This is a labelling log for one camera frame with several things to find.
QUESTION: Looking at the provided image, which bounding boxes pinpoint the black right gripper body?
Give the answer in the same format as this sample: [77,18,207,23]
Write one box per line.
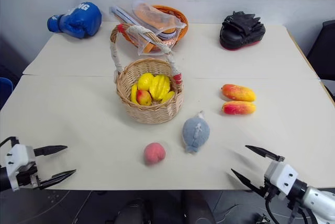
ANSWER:
[262,177,280,201]

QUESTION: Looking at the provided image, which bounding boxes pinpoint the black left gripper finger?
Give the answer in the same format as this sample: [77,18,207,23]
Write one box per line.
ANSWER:
[33,145,69,157]
[36,169,77,191]

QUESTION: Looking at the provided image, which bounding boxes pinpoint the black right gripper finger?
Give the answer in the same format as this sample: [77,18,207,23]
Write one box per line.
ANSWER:
[244,144,286,163]
[230,168,266,196]

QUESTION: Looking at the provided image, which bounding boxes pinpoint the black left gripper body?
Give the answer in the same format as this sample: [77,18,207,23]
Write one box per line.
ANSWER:
[15,163,42,189]

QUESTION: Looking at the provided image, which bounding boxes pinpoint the orange woven basket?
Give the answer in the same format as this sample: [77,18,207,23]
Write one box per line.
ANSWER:
[122,4,189,52]

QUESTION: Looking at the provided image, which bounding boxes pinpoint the red yellow mango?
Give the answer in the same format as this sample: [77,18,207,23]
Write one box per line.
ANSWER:
[221,100,257,116]
[221,83,257,103]

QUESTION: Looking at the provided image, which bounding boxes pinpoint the blue bin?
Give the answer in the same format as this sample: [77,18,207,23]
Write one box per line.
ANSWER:
[0,77,14,111]

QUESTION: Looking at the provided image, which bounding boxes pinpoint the pink peach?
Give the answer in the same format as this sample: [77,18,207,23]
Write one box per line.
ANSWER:
[143,142,166,166]

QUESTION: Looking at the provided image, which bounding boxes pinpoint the yellow banana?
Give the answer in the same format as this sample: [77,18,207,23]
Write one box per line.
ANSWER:
[130,83,139,105]
[160,91,176,105]

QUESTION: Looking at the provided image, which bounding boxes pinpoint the red yellow apple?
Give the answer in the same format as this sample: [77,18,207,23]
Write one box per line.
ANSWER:
[136,89,153,106]

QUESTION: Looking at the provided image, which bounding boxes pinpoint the black chair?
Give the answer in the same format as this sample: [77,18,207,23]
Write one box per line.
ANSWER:
[305,19,335,106]

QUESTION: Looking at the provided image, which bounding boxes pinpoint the yellow lemon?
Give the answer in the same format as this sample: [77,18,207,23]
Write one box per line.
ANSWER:
[137,73,155,92]

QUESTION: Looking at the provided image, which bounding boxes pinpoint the black boxing punch mitt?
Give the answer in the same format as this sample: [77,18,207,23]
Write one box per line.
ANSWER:
[219,10,266,51]

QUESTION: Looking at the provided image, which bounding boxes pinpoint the yellow starfruit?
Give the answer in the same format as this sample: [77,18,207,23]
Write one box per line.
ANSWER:
[149,74,172,102]

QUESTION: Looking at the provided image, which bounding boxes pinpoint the blue boxing glove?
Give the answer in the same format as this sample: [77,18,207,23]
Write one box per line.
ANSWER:
[47,2,103,40]

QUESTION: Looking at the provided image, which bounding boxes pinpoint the white flat packet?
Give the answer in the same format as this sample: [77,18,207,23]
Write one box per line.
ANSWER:
[109,5,148,30]

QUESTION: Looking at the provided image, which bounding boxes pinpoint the clear plastic bag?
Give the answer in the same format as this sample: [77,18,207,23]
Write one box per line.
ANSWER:
[131,0,188,57]

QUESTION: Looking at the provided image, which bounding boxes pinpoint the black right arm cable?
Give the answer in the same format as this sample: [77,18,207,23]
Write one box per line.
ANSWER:
[265,199,315,224]

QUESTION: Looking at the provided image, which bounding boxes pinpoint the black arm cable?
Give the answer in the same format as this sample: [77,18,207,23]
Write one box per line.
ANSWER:
[265,199,315,224]
[0,136,19,148]

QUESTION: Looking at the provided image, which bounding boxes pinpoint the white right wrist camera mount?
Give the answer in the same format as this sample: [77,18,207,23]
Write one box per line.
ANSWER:
[264,161,299,201]

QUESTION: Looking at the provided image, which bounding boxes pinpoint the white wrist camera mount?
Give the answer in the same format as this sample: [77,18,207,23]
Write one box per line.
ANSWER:
[4,143,37,192]
[264,161,299,201]

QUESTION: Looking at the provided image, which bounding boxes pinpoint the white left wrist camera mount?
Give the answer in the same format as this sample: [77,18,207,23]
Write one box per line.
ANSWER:
[4,143,37,192]

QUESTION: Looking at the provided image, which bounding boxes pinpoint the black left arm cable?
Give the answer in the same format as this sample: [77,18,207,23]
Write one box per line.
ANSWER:
[0,136,19,148]

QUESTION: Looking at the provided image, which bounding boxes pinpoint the wicker basket with handle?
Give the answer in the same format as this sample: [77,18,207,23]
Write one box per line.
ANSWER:
[109,23,185,125]

